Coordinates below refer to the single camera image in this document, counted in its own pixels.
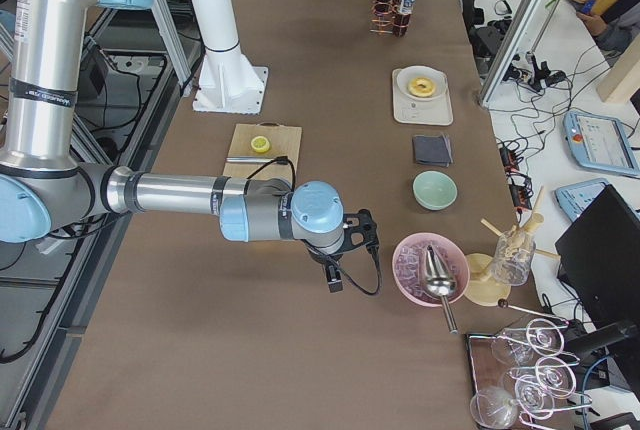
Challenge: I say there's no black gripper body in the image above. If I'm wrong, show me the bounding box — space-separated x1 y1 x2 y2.
307 244 343 280

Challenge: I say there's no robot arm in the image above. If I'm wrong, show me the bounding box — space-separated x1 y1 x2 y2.
1 0 347 292

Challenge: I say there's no beige tray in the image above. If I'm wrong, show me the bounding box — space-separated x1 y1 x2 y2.
392 65 454 126

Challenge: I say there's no black glass tray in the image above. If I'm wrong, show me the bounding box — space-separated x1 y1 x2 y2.
464 332 531 424

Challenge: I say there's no pink bowl with ice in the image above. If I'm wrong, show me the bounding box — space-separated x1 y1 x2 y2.
392 232 470 307

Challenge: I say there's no steel ice scoop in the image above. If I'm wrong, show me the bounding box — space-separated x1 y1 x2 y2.
423 245 458 334

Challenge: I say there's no white plate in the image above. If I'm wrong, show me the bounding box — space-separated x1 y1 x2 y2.
395 65 447 101

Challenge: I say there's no wooden cutting board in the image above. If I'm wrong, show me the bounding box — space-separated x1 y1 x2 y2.
221 124 302 178

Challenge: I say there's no green bowl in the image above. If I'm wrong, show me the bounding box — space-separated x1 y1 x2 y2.
412 171 458 211

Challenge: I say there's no donut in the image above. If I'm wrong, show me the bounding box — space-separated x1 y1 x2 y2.
407 77 437 98

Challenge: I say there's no half lemon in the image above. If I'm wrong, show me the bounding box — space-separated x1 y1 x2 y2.
250 135 271 154

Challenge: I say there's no steel muddler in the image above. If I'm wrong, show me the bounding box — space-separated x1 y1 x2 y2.
226 156 273 165

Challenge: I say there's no grey folded cloth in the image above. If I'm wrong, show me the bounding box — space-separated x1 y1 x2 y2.
412 134 453 167

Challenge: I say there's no clear glass mug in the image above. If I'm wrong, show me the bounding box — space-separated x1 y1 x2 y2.
489 229 535 286

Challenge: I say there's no wine glass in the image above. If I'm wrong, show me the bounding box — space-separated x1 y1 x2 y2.
491 318 564 366
470 386 519 429
507 356 577 399
514 375 555 420

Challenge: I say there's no teach pendant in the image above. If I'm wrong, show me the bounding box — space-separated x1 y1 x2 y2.
563 110 639 178
554 178 609 222

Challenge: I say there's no black laptop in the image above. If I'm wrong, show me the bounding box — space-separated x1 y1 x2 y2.
555 185 639 327

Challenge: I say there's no copper wire bottle rack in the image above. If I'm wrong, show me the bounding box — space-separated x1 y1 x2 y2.
370 0 400 36

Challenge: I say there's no black camera cable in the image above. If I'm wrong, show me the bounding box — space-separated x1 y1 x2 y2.
244 154 384 296

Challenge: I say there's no aluminium frame post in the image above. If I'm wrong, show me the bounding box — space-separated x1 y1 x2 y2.
478 0 542 109

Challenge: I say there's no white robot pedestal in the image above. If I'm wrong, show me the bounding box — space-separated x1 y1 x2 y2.
192 0 268 115

